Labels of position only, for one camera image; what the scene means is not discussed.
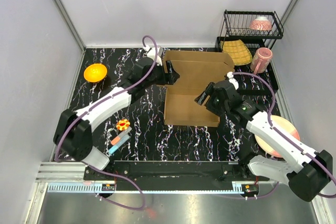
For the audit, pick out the orange marker pen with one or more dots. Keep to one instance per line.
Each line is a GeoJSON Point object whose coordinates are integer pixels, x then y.
{"type": "Point", "coordinates": [120, 136]}

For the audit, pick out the yellow woven plate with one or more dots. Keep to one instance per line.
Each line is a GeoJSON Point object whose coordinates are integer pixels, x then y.
{"type": "Point", "coordinates": [238, 51]}

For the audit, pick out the orange flower toy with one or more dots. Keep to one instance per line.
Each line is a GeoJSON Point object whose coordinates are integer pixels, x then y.
{"type": "Point", "coordinates": [123, 125]}

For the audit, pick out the orange bowl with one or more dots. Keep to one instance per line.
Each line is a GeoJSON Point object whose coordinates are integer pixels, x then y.
{"type": "Point", "coordinates": [95, 72]}

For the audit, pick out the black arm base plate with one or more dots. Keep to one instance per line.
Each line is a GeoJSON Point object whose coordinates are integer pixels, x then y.
{"type": "Point", "coordinates": [174, 176]}

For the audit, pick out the pink patterned bowl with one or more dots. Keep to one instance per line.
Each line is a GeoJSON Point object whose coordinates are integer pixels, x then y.
{"type": "Point", "coordinates": [261, 23]}

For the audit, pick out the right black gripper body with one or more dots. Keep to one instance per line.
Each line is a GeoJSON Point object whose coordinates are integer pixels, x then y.
{"type": "Point", "coordinates": [213, 105]}

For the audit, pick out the pink round plate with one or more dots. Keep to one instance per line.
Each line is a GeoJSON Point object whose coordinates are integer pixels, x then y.
{"type": "Point", "coordinates": [284, 124]}

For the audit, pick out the blue marker pen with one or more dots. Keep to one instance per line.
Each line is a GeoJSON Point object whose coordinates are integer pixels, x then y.
{"type": "Point", "coordinates": [118, 144]}

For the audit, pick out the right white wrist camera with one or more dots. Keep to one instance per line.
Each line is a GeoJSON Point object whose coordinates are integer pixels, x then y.
{"type": "Point", "coordinates": [233, 78]}

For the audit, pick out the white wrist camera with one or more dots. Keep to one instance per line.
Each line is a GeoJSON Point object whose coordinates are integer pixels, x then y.
{"type": "Point", "coordinates": [153, 54]}
{"type": "Point", "coordinates": [233, 78]}

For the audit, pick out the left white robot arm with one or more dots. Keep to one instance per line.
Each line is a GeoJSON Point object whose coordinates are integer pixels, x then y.
{"type": "Point", "coordinates": [75, 128]}

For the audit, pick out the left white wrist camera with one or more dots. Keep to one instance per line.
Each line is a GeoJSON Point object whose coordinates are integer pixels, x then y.
{"type": "Point", "coordinates": [153, 54]}

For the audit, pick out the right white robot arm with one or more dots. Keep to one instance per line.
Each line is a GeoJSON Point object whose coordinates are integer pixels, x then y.
{"type": "Point", "coordinates": [303, 169]}

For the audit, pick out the black wire dish rack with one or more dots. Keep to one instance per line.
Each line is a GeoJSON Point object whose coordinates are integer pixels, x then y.
{"type": "Point", "coordinates": [236, 27]}

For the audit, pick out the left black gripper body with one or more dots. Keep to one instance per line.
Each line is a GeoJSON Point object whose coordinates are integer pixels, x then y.
{"type": "Point", "coordinates": [157, 77]}

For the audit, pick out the pink mug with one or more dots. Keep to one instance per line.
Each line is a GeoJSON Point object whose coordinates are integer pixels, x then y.
{"type": "Point", "coordinates": [261, 60]}

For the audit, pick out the black marble table mat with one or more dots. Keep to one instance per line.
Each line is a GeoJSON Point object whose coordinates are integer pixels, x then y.
{"type": "Point", "coordinates": [183, 73]}

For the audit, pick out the brown cardboard box sheet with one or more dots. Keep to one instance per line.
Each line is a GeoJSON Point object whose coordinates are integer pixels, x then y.
{"type": "Point", "coordinates": [196, 69]}

